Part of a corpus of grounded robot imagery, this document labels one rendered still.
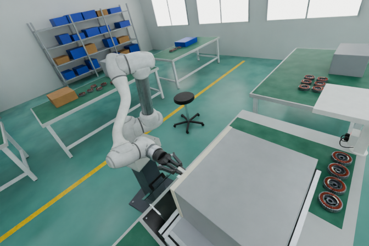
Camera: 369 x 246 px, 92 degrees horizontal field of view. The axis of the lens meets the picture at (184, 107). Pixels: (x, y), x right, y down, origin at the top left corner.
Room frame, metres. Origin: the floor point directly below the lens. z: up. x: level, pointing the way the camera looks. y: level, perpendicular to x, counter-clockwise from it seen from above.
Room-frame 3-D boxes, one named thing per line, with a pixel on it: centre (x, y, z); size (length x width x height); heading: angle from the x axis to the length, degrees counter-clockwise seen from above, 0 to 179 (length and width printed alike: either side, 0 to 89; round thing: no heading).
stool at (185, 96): (2.53, -0.04, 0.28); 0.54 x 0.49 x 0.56; 41
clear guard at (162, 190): (0.56, 0.15, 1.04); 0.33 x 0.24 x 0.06; 41
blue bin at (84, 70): (6.21, 3.21, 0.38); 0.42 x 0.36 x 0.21; 42
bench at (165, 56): (4.86, -0.36, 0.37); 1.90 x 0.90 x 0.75; 131
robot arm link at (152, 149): (0.77, 0.22, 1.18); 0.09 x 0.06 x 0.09; 131
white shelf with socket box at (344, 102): (0.83, -1.03, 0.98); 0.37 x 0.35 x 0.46; 131
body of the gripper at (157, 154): (0.71, 0.18, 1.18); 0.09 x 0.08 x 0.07; 41
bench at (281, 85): (2.08, -1.89, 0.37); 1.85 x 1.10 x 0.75; 131
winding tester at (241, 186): (0.42, -0.17, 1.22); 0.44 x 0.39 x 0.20; 131
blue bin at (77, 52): (6.29, 3.12, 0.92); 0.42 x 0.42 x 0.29; 42
